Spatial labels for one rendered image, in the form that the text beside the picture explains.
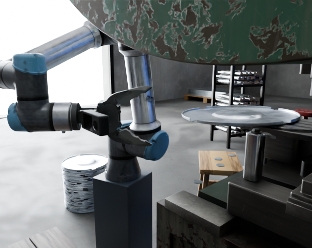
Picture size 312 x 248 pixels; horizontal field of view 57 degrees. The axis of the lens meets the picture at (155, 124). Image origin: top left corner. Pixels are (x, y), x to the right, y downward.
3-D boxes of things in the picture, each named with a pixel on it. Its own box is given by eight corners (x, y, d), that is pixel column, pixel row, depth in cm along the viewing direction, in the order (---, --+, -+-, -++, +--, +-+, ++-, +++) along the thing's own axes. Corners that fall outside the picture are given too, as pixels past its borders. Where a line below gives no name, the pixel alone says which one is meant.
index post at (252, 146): (241, 178, 54) (244, 128, 52) (249, 173, 56) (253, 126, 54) (255, 182, 52) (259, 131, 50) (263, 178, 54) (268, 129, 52)
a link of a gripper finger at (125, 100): (144, 76, 75) (116, 97, 76) (144, 77, 69) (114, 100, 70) (151, 85, 76) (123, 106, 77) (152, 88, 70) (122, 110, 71)
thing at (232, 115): (237, 105, 94) (237, 103, 93) (326, 116, 69) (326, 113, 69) (161, 114, 80) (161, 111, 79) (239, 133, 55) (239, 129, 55)
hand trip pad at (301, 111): (289, 132, 95) (291, 109, 94) (296, 129, 99) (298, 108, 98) (311, 136, 90) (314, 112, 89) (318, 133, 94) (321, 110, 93)
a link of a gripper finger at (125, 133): (151, 139, 79) (123, 120, 77) (152, 145, 73) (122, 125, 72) (144, 148, 80) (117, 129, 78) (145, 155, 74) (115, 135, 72)
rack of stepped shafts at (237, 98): (230, 149, 297) (236, 55, 276) (206, 139, 338) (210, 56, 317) (263, 145, 313) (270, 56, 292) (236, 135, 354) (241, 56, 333)
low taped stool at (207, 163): (197, 196, 198) (198, 149, 191) (232, 198, 195) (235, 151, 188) (197, 224, 165) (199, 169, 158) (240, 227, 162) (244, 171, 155)
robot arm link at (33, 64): (-2, 53, 70) (3, 98, 73) (20, 52, 63) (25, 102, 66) (29, 53, 76) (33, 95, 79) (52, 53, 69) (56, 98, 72)
